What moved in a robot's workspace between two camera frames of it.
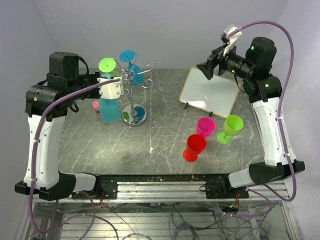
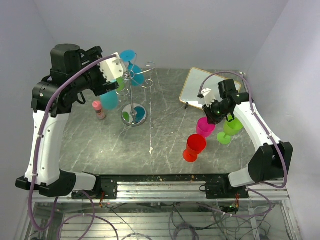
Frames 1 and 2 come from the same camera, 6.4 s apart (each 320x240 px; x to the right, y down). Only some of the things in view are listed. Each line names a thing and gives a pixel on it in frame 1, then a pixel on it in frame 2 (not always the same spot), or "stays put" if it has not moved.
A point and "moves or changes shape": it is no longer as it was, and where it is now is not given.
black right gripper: x=216 y=57 -> x=212 y=119
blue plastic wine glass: x=137 y=76 stays put
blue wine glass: x=110 y=108 moves or changes shape
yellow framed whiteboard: x=218 y=96 stays put
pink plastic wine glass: x=205 y=126 stays put
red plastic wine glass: x=196 y=144 stays put
